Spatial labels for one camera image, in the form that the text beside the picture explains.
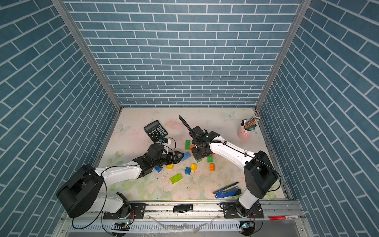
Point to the coloured pencils bundle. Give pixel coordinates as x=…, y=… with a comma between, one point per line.
x=250, y=124

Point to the red marker pen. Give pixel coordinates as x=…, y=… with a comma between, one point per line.
x=286, y=217

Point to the dark green long lego brick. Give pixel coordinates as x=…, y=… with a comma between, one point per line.
x=187, y=144

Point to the yellow lego brick right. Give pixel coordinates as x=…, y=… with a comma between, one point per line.
x=193, y=167

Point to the blue lego brick centre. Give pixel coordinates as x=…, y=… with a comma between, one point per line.
x=187, y=170

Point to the black desk calculator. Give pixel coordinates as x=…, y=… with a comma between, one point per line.
x=155, y=131

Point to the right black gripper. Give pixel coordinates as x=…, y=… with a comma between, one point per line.
x=196, y=155

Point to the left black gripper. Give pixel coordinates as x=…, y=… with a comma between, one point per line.
x=175, y=156

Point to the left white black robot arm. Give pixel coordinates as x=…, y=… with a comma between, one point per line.
x=88, y=189

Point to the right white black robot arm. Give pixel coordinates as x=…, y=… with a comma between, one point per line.
x=259, y=173

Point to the pink pencil cup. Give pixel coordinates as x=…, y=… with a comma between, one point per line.
x=243, y=134

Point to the light blue long lego brick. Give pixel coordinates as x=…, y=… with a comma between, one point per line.
x=186, y=156

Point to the blue lego brick left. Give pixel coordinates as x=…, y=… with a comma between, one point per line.
x=158, y=169

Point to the blue black stapler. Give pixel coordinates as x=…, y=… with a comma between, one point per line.
x=230, y=190

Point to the lime long lego brick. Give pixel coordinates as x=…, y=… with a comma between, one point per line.
x=176, y=178

